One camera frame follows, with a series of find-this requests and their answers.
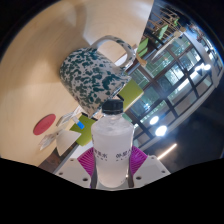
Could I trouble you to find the green upholstered bench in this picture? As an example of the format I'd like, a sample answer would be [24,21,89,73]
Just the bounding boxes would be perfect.
[71,79,145,147]

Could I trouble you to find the green speckled white mug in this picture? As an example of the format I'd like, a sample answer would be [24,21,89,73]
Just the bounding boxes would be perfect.
[59,35,137,118]

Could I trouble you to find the large black-framed window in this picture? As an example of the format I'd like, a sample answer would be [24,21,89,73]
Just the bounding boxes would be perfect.
[123,29,223,151]

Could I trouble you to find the flat round red coaster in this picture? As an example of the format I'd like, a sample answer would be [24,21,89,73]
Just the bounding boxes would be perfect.
[32,113,57,136]

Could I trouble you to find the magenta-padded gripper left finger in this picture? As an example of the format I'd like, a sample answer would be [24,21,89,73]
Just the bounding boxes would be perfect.
[54,147,98,188]

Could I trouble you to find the white paper napkin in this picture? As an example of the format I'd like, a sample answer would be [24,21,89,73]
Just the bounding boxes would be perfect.
[38,131,60,151]

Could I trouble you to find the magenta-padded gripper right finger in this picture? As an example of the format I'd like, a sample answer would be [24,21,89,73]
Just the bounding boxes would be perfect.
[126,145,172,188]

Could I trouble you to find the clear black-capped drink bottle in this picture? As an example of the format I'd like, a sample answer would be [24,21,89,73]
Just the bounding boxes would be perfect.
[90,99,135,189]

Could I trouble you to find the wooden chairs with green seats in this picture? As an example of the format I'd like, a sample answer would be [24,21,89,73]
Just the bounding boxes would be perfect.
[134,8,188,68]

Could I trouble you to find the long curved ceiling light strip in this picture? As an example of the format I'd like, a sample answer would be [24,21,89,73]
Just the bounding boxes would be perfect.
[156,143,178,161]

